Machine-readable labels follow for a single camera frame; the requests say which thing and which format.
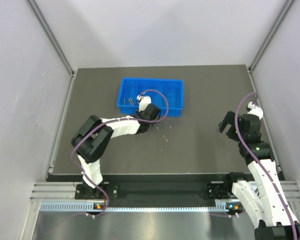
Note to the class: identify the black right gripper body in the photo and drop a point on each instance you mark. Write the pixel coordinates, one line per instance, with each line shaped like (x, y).
(230, 123)

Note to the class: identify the blue plastic divided bin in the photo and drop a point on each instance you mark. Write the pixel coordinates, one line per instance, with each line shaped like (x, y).
(170, 89)

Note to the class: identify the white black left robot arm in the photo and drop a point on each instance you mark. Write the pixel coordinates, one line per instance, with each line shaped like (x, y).
(92, 139)

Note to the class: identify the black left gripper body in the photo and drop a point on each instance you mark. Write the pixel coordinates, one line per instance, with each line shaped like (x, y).
(145, 126)

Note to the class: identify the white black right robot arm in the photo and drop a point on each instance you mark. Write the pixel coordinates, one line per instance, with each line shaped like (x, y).
(266, 206)

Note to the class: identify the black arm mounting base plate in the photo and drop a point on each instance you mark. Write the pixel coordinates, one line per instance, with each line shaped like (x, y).
(143, 187)

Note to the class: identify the grey slotted cable duct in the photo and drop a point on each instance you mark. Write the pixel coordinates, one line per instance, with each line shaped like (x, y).
(98, 206)

